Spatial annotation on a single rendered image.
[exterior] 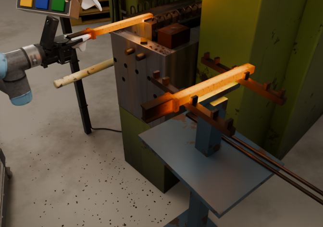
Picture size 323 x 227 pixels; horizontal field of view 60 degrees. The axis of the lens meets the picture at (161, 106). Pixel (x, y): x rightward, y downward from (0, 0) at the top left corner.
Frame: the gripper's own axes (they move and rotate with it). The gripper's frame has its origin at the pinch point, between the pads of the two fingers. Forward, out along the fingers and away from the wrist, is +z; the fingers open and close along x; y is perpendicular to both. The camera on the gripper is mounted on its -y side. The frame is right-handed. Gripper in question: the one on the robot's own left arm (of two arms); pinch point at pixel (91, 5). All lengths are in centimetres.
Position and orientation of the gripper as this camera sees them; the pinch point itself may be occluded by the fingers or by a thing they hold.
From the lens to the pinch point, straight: 115.0
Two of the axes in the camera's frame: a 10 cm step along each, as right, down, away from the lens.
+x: 7.0, 4.2, -5.8
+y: -6.3, 7.5, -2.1
